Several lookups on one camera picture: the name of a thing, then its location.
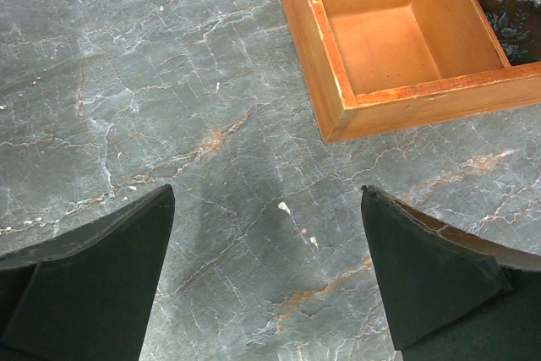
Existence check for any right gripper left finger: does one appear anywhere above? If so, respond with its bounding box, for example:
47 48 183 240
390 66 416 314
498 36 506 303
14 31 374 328
1 184 175 360

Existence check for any orange wooden divider tray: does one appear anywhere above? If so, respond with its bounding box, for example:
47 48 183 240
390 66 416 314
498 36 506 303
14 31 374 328
281 0 540 142

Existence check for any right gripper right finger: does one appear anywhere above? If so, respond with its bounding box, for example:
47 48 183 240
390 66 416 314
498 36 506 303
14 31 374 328
361 186 540 360

